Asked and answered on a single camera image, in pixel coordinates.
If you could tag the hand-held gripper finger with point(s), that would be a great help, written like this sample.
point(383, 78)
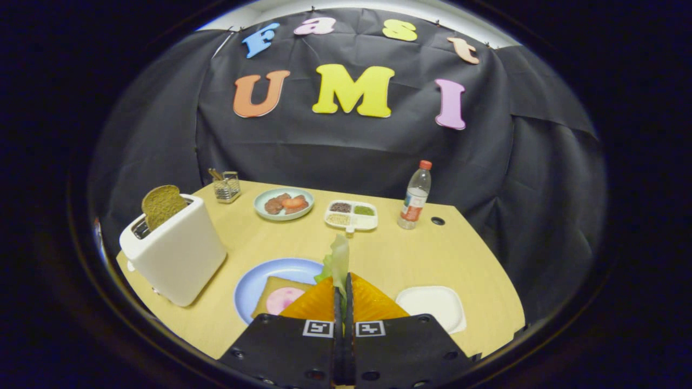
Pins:
point(339, 346)
point(350, 346)

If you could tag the green lettuce leaf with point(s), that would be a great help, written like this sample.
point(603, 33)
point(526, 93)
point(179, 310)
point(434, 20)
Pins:
point(338, 259)

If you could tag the brown toast slice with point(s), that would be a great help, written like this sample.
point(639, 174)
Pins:
point(162, 205)

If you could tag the pink ham slice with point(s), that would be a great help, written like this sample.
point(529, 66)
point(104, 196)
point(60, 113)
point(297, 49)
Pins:
point(284, 300)

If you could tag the square bread slice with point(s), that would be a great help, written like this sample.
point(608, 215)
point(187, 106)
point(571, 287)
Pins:
point(270, 286)

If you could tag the white square plate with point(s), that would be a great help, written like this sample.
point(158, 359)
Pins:
point(432, 308)

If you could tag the light blue round plate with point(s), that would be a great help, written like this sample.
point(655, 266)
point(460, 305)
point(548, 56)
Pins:
point(254, 281)

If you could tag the white divided seasoning tray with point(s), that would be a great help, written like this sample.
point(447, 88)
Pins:
point(367, 221)

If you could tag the brown meat patty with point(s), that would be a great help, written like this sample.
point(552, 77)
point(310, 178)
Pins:
point(301, 209)
point(273, 205)

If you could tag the red tomato slice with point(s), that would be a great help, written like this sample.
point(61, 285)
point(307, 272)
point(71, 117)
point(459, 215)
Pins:
point(294, 203)

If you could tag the clear bottle with red cap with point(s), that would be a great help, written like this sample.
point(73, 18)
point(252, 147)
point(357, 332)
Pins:
point(414, 200)

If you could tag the pale green round plate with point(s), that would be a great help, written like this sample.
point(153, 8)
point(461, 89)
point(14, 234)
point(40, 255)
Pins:
point(262, 201)

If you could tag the white toaster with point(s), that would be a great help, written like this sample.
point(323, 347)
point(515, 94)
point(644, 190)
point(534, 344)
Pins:
point(178, 254)

